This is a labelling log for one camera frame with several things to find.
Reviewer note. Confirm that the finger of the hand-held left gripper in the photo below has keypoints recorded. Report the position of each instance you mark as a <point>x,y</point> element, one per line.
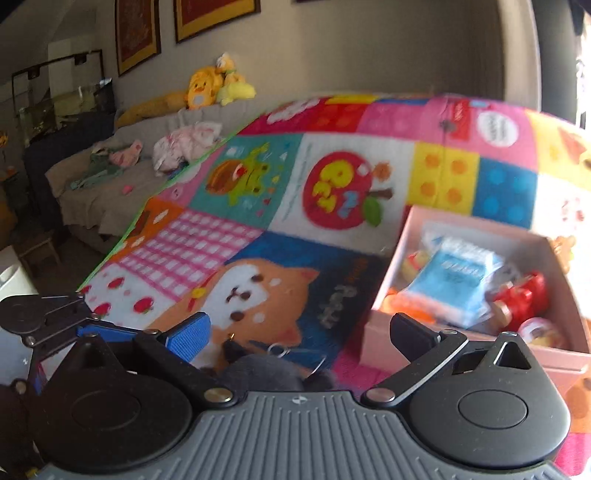
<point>34,378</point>
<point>115,333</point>

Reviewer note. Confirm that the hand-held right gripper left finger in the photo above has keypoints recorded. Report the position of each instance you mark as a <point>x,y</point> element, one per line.
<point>189,339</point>

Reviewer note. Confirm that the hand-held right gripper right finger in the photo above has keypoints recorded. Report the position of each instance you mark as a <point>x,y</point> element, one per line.
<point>411,334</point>

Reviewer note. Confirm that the orange pumpkin toy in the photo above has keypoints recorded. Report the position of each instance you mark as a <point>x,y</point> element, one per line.
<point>406,307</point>

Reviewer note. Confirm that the blue tissue packet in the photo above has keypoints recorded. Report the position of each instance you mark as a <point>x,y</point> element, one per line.
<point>455,281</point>

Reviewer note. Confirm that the black cat plush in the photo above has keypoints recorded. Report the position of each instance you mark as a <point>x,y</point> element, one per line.
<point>268,374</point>

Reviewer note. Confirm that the red toy figure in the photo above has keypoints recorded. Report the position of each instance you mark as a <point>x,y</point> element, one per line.
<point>524,300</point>

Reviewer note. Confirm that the pink cardboard box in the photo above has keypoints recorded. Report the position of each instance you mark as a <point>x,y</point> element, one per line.
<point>461,217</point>

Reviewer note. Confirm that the white plastic container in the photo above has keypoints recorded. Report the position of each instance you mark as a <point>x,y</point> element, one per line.
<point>16,277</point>

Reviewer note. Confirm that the small yellow red toy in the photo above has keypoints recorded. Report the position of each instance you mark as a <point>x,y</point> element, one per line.
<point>414,266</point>

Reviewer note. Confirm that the wooden stool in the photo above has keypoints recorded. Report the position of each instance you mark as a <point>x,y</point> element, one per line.
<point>39,251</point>

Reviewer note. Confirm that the colourful printed play mat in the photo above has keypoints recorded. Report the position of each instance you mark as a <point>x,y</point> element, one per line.
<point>258,258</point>

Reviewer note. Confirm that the green cloth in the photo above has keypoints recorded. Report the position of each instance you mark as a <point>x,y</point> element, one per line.
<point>94,170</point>

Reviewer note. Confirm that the small pink stuffed toy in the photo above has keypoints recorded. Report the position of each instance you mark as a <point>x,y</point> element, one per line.
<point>125,153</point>

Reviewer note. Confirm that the pink white clothes pile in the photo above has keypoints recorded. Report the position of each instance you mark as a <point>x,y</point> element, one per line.
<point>184,147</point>

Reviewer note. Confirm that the long yellow plush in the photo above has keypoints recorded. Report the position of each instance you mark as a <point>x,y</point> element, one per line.
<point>152,108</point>

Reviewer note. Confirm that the yellow tiger plush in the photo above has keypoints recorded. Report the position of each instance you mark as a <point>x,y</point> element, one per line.
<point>203,87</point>

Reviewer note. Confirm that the pale yellow duck plush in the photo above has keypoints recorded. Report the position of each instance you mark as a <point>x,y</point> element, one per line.
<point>238,90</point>

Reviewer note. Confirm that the small orange dog plush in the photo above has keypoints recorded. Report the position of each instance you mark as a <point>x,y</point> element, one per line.
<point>226,61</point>

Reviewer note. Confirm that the glass tank with black frame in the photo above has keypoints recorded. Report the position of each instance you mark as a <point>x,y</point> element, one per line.
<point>69,110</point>

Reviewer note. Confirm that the framed wall picture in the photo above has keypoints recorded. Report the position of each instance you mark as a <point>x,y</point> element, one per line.
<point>137,34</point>
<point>214,18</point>

